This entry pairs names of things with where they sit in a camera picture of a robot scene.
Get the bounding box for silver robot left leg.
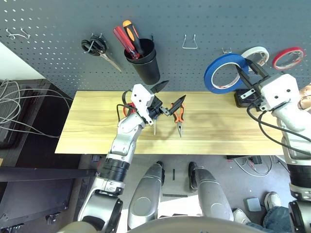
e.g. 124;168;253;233
127;161;166;230

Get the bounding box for silver robot right leg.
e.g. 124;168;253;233
188;162;235;221

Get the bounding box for white sneaker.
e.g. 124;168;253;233
233;208;251;225
263;191;282;212

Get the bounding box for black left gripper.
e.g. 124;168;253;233
146;80;187;119

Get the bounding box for red tape roll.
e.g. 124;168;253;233
272;47;306;71

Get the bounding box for grey pegboard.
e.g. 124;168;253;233
0;0;311;98

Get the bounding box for white tape roll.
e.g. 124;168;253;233
241;46;270;67

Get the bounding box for grey robot torso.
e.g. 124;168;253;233
57;216;264;233

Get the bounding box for grey cable bundle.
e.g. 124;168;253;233
0;79;73;139

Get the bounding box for red handled scissors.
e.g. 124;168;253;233
122;101;137;117

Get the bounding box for grey foot pedal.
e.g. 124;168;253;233
244;198;262;211

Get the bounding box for orange black needle-nose pliers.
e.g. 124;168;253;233
171;101;185;138

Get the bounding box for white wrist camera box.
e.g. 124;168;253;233
130;83;155;122
259;74;299;112

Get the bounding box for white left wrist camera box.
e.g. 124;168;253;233
130;83;155;122

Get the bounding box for blue jeans leg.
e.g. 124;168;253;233
244;220;264;233
261;206;292;233

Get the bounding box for black cup holder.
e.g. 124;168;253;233
124;38;161;85

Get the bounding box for white cable under table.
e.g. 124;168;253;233
234;156;290;177

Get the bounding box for double wire hook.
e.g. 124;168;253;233
6;27;31;40

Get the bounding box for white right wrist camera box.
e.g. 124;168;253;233
259;74;299;112

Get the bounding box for blue tape roll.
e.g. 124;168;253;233
203;53;250;95

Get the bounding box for wide wire pliers hook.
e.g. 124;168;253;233
182;33;197;49

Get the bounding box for silver robot leg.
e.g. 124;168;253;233
188;162;235;221
127;161;166;230

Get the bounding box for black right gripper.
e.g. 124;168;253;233
236;58;270;112

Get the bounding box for orange black handled screwdriver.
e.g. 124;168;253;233
122;20;144;58

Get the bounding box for red handled screwdriver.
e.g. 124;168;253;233
113;26;140;60

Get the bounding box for black tool case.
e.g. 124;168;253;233
233;88;256;109

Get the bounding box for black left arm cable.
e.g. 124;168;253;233
116;91;133;122

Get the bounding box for black handled scissors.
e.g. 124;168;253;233
81;33;123;73

